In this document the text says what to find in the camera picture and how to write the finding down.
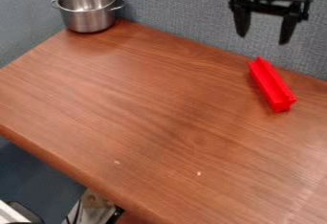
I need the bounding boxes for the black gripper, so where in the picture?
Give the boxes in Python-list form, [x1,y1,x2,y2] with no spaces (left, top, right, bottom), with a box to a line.
[228,0,312,45]

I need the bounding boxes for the red rectangular block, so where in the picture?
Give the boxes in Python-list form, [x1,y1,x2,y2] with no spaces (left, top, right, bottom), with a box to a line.
[248,56,296,113]

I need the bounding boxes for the stainless steel pot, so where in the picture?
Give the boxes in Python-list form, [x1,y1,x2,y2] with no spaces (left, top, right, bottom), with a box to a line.
[50,0,125,34]

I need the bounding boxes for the white object at corner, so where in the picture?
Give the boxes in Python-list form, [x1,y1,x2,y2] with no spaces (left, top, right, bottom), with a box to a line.
[0,200,44,224]

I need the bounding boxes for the metal table leg frame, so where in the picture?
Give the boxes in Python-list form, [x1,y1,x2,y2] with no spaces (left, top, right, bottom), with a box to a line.
[62,190,124,224]

